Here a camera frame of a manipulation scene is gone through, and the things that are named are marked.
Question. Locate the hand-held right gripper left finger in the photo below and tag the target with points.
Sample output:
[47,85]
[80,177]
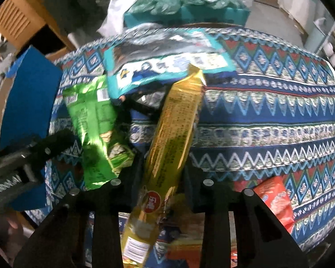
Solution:
[109,201]

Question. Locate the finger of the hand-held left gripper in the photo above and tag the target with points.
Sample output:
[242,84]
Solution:
[54,143]

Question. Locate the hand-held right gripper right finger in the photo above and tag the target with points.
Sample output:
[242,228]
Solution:
[217,201]

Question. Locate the green snack packet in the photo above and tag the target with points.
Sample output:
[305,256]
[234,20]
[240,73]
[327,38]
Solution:
[95,117]

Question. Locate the blue cardboard box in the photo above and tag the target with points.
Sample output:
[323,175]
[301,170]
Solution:
[28,103]

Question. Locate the long yellow snack packet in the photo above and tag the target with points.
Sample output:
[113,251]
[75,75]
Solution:
[173,122]

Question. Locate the teal snack packet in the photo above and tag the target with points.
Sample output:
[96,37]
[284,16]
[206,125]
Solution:
[162,61]

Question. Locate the patterned blue blanket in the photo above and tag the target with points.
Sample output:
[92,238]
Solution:
[268,117]

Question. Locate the wooden louvred wardrobe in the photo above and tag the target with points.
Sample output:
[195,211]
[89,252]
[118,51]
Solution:
[14,19]

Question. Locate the black coat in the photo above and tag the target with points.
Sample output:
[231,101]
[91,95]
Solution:
[72,2]

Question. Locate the clear plastic bag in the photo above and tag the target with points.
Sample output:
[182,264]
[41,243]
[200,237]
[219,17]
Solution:
[117,8]

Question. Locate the group of shoes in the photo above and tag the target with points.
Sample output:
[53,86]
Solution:
[330,53]

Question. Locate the pale blue shoe rack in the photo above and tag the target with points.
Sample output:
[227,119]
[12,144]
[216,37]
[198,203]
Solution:
[318,36]

